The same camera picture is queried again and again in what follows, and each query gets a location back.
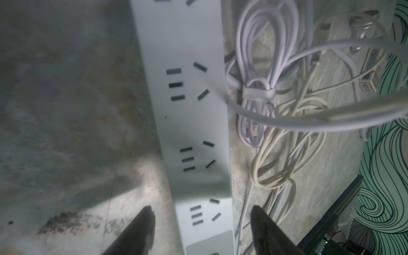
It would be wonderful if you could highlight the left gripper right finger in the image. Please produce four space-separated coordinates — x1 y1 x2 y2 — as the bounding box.
250 205 305 255

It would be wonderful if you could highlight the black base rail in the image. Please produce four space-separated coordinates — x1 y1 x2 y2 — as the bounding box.
297 175 375 255

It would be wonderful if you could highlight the lavender coiled cable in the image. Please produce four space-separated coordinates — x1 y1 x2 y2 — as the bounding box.
224 0 300 149

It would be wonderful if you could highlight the beige coiled cable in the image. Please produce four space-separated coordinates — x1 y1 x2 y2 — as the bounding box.
250 60 390 190

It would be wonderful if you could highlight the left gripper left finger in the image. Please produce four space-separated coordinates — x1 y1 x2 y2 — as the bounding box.
103 206 156 255

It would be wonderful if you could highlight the white power strip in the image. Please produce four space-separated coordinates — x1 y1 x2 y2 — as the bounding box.
131 1 235 255

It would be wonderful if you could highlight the small card box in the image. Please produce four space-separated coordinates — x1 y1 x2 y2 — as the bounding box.
359 48 387 93

